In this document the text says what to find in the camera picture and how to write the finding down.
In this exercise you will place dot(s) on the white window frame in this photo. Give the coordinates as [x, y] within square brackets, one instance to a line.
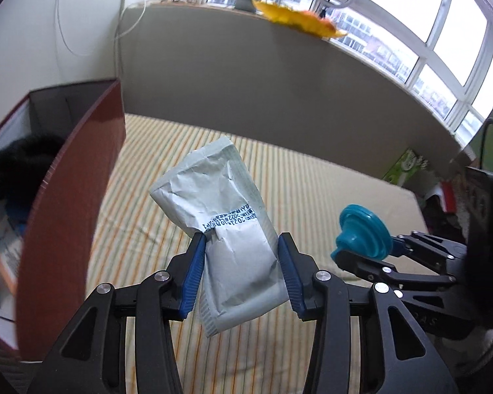
[435, 28]

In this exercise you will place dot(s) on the striped bed sheet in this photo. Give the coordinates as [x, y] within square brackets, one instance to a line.
[271, 172]

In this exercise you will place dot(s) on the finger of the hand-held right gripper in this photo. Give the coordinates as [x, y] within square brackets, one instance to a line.
[431, 250]
[369, 269]

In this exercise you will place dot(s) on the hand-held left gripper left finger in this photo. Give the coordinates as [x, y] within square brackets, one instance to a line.
[193, 273]

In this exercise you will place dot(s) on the red plastic item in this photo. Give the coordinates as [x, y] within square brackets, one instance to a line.
[448, 197]

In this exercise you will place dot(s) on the black fluffy plush item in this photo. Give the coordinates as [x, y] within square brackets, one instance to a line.
[20, 160]

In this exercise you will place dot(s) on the white printed booklet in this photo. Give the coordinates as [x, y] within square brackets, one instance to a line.
[10, 258]

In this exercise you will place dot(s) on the teal silicone funnel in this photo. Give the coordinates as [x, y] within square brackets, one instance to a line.
[363, 230]

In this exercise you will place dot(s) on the white crinkled packet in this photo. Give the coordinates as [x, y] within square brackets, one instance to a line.
[230, 221]

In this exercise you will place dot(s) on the red storage box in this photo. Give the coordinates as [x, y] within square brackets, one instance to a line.
[65, 213]

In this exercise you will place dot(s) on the green tissue box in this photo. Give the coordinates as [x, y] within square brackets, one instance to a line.
[404, 168]

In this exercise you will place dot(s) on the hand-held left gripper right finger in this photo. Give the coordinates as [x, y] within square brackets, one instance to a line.
[289, 275]

